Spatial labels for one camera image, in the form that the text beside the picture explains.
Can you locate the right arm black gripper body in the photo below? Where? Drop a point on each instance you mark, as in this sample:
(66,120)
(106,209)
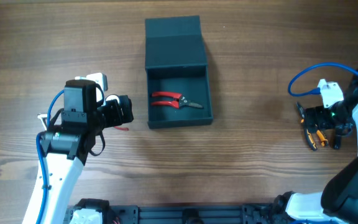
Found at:
(314,118)

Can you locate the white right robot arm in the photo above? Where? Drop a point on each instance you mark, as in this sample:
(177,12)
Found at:
(338,202)

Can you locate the red black screwdriver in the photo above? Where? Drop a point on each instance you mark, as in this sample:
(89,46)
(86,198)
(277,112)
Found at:
(337,138)

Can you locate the right arm white wrist camera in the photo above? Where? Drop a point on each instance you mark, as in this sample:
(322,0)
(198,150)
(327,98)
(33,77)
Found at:
(330,92)

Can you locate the orange black pliers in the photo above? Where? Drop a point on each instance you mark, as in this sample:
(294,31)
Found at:
(310,130)

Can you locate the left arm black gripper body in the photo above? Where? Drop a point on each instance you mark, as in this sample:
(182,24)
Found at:
(125,109)

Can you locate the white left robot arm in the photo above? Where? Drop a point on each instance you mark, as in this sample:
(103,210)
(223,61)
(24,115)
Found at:
(64,146)

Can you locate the silver L-shaped wrench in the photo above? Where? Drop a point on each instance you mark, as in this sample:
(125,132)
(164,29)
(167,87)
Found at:
(43,118)

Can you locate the arm white wrist camera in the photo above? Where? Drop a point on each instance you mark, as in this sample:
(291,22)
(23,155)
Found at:
(330,92)
(99,78)

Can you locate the dark green open box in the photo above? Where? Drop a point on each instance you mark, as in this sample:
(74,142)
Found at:
(176,61)

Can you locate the left arm white wrist camera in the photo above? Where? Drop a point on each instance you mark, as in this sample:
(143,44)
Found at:
(99,78)

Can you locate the red handled cutters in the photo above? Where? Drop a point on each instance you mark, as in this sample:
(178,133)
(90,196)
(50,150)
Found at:
(177,100)

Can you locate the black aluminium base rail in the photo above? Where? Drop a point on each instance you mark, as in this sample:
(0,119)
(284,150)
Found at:
(248,213)

